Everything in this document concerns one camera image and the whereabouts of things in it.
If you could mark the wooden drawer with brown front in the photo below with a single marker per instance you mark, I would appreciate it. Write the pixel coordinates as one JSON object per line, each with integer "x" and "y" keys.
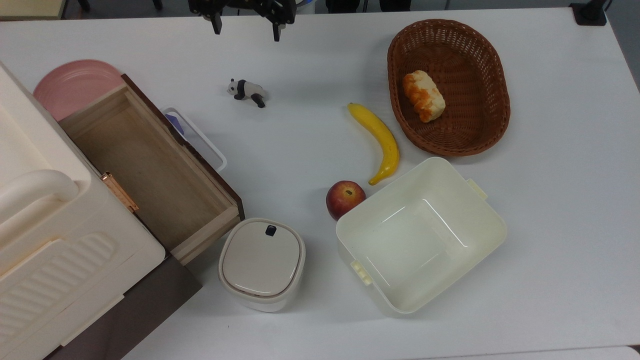
{"x": 150, "y": 165}

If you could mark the pink plastic plate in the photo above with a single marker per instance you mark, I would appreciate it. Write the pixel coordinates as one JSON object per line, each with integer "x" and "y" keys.
{"x": 75, "y": 87}

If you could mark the yellow banana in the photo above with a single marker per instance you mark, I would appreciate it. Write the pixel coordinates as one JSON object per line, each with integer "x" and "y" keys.
{"x": 382, "y": 137}

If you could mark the small panda toy figure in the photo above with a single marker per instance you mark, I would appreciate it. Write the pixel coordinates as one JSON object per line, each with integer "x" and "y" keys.
{"x": 246, "y": 91}

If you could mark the brown wicker basket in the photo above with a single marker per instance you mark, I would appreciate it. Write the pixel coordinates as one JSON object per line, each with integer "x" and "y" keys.
{"x": 480, "y": 100}

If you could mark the red apple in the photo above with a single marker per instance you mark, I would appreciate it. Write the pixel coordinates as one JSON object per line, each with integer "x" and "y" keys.
{"x": 344, "y": 199}

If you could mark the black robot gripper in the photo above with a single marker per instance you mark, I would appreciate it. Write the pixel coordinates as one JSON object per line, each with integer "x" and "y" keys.
{"x": 260, "y": 6}

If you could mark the cream plastic storage box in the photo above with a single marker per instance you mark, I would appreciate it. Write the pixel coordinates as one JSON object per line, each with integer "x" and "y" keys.
{"x": 420, "y": 235}

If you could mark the toasted bread piece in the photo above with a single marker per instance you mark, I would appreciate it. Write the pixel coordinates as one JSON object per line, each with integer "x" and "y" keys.
{"x": 424, "y": 96}

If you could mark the dark brown drawer housing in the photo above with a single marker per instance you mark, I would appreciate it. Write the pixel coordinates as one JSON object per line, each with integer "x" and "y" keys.
{"x": 140, "y": 305}

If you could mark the purple hexagonal block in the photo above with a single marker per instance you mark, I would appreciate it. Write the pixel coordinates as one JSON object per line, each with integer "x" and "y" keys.
{"x": 175, "y": 124}

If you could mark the black table clamp mount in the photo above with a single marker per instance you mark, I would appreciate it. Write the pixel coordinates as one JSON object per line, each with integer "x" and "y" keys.
{"x": 589, "y": 12}

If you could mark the small cream lidded trash can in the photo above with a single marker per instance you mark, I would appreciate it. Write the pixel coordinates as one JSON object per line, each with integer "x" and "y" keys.
{"x": 261, "y": 263}

